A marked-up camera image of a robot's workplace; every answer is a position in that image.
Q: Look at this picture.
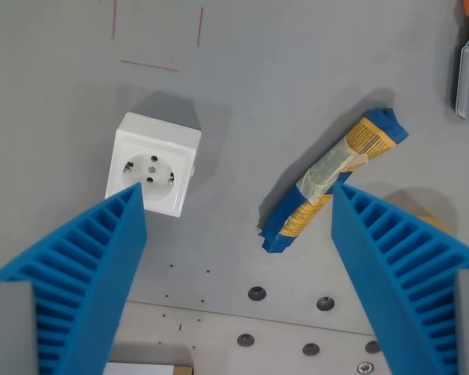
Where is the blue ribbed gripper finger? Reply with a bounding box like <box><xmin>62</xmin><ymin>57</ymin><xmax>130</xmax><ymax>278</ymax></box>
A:
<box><xmin>331</xmin><ymin>180</ymin><xmax>469</xmax><ymax>375</ymax></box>
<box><xmin>0</xmin><ymin>182</ymin><xmax>148</xmax><ymax>375</ymax></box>

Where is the blue and yellow taped bag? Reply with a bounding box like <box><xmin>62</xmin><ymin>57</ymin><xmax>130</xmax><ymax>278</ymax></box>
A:
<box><xmin>256</xmin><ymin>107</ymin><xmax>410</xmax><ymax>255</ymax></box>

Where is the yellow tape roll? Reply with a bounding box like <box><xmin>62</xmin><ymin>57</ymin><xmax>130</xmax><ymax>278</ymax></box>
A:
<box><xmin>413</xmin><ymin>212</ymin><xmax>453</xmax><ymax>236</ymax></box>

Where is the white wall socket box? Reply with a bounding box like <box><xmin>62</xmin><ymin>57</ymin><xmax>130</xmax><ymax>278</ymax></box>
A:
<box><xmin>104</xmin><ymin>112</ymin><xmax>202</xmax><ymax>218</ymax></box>

